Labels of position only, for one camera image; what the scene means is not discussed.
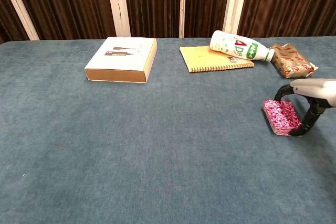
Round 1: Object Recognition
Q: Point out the gold foil snack package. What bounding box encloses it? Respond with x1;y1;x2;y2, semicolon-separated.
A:
270;43;319;79

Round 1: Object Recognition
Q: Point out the blue felt table cover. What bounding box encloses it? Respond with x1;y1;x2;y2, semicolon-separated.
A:
0;36;336;224

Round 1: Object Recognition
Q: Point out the yellow spiral notebook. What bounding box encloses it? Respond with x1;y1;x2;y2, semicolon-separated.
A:
179;45;255;73

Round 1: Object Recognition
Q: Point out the pink patterned card deck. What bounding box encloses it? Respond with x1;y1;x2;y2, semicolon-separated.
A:
262;99;303;137

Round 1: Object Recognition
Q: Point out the white metal frame post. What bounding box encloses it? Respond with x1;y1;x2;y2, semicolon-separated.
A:
178;0;186;39
222;0;250;36
0;0;40;41
104;0;131;38

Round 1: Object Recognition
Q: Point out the dark brown curtain panel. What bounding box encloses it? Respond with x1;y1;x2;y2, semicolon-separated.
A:
237;0;336;38
8;0;117;41
184;0;233;38
0;0;29;44
122;0;182;38

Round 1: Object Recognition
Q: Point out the white flat cardboard box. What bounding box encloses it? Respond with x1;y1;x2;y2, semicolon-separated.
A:
84;36;158;84

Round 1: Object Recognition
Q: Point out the white plastic drink bottle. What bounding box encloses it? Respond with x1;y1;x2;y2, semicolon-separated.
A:
209;30;275;63

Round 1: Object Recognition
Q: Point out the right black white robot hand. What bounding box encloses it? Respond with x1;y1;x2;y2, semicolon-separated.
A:
274;78;336;137

